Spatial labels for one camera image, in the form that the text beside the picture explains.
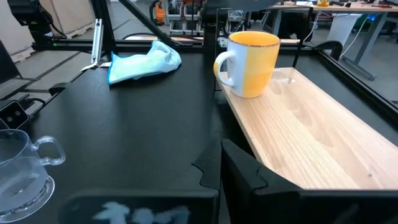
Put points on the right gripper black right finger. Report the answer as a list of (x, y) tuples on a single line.
[(239, 177)]

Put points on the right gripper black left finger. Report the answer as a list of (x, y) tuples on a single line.
[(211, 168)]

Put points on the orange and white mug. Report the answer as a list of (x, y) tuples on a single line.
[(258, 68)]

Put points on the clear glass cup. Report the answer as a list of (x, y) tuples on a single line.
[(18, 186)]

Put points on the light wooden shelf board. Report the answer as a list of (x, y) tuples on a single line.
[(311, 133)]

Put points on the light blue cloth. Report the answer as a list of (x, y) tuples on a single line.
[(140, 65)]

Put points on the white metal equipment rack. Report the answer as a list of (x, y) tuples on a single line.
[(183, 18)]

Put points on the orange machine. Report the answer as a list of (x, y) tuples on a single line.
[(160, 14)]

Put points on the small yellow object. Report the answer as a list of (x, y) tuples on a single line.
[(322, 3)]

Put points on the wooden desk with grey legs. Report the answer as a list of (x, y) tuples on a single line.
[(357, 8)]

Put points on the large beige crate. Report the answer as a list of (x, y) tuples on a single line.
[(12, 37), (71, 15)]

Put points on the silver white upright bracket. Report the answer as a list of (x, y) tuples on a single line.
[(97, 40)]

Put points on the small black table-level camera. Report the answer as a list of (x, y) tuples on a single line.
[(12, 116)]

